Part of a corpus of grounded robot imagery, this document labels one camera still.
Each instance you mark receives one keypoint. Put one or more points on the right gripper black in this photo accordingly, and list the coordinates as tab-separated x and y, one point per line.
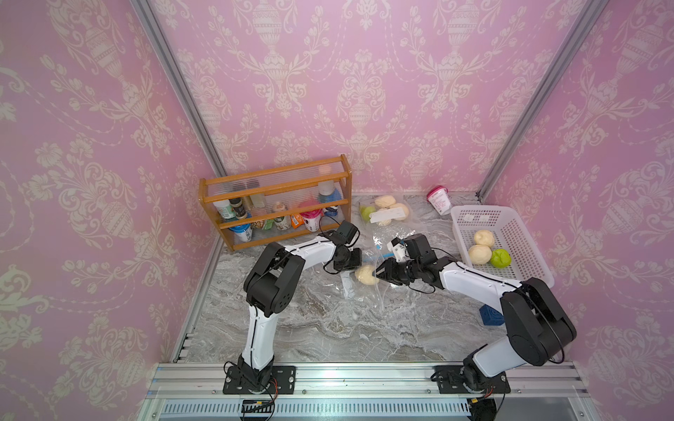
390	271

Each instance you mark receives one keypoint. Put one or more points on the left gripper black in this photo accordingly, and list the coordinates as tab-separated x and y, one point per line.
355	264

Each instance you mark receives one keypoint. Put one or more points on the beige pear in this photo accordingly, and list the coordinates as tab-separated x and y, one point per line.
484	238
480	254
364	275

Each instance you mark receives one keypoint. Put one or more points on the clear zip-top bag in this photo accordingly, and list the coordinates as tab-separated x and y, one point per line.
379	236
360	286

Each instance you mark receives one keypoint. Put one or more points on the green pear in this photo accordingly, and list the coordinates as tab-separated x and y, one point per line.
500	258
366	211

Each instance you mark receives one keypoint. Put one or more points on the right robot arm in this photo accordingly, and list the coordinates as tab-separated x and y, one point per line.
537	326

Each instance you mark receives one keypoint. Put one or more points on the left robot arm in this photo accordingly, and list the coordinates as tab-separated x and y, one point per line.
271	285

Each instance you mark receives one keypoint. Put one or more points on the pink lid cup on shelf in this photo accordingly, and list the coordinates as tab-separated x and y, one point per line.
311	218

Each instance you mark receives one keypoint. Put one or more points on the orange snack packet on shelf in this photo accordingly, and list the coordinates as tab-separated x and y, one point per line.
297	220

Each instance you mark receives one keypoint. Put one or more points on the blue white bottle on shelf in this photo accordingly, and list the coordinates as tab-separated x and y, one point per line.
328	193

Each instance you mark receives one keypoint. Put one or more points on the pink lid yogurt cup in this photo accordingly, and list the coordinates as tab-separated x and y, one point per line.
439	198

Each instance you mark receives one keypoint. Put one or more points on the wooden shelf rack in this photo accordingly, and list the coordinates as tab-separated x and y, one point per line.
276	193

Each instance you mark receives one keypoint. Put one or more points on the blue lid cup lower shelf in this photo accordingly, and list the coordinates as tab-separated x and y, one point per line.
243	233

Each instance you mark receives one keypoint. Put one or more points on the white plastic basket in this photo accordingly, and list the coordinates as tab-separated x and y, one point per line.
510	234

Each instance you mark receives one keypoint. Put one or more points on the blue cube block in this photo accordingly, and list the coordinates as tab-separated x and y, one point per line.
490	316

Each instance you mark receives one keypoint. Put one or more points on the dark spice jar on shelf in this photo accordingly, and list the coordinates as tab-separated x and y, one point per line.
238	207

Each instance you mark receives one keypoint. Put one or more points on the white green bottle on shelf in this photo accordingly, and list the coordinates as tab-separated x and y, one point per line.
225	209

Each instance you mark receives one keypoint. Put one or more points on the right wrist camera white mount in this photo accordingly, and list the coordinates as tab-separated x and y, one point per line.
406	249

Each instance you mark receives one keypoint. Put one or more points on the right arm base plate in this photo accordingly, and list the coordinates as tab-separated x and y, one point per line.
454	379

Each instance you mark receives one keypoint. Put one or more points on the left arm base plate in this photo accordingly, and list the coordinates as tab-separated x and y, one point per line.
274	380

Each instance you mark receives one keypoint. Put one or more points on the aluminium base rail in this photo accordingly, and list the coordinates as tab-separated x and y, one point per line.
366	391

